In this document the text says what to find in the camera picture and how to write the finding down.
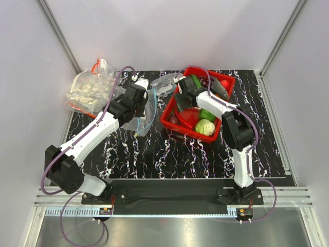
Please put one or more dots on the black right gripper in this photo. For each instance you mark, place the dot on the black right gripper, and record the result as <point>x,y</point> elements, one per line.
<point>179,98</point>

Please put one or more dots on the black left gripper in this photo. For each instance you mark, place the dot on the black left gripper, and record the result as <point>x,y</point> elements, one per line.
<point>141,112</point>

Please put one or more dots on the red chili pepper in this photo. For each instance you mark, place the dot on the red chili pepper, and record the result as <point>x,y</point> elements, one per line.
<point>188,118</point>

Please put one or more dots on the clear blue zip bag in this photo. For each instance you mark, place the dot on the clear blue zip bag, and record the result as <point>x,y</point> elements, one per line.
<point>141,125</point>

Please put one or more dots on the green bell pepper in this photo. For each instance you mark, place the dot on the green bell pepper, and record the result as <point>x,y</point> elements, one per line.
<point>204,114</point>

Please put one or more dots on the purple passion fruit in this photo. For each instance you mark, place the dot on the purple passion fruit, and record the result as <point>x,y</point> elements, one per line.
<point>173,120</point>

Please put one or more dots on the pale green cabbage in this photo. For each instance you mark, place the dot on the pale green cabbage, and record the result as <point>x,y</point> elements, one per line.
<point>205,127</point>

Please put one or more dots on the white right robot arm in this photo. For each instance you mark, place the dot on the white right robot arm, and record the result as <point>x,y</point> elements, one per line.
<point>239,132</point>

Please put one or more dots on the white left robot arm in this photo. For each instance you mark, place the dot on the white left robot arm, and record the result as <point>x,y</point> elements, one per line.
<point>62,164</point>

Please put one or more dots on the clear zip bag with label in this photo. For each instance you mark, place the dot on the clear zip bag with label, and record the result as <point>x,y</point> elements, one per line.
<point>165,84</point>

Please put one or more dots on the large bag of chips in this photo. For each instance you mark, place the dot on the large bag of chips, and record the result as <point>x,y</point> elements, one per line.
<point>89,91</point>

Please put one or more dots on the small green cucumber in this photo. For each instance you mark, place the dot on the small green cucumber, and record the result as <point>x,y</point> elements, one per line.
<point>196,81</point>

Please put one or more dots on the purple grape bunch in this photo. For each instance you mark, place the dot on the purple grape bunch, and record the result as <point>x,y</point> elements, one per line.
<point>205,81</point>

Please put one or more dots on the red plastic tray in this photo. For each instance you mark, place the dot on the red plastic tray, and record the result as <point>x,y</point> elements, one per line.
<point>169,110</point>

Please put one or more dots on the grey toy fish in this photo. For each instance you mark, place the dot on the grey toy fish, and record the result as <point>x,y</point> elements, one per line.
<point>219,89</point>

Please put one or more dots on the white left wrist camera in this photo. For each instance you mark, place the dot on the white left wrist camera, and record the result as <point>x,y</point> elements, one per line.
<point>141,82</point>

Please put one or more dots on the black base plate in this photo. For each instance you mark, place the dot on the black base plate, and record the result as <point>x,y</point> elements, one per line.
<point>188,183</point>

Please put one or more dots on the white slotted cable duct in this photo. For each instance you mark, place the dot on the white slotted cable duct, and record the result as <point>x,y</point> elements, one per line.
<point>139,212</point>

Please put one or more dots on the aluminium frame rail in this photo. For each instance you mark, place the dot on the aluminium frame rail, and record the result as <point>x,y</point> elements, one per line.
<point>263,196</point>

